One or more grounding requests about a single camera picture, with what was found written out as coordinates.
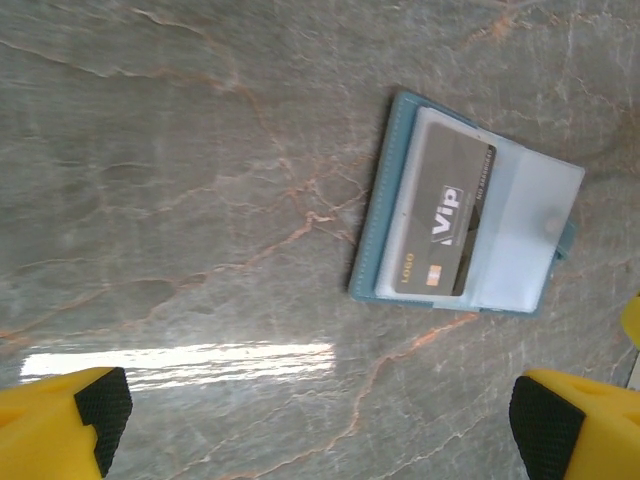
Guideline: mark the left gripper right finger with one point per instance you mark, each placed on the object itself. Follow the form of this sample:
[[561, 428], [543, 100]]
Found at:
[[590, 435]]

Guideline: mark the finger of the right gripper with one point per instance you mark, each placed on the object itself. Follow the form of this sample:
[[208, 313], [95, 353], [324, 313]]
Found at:
[[634, 317]]

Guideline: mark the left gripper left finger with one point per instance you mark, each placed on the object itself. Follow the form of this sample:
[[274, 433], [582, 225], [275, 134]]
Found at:
[[45, 435]]

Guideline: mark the teal card holder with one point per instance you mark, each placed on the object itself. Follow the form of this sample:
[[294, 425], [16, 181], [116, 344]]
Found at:
[[520, 240]]

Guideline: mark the grey VIP card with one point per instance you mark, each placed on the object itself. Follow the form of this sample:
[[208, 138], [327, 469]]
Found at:
[[445, 210]]

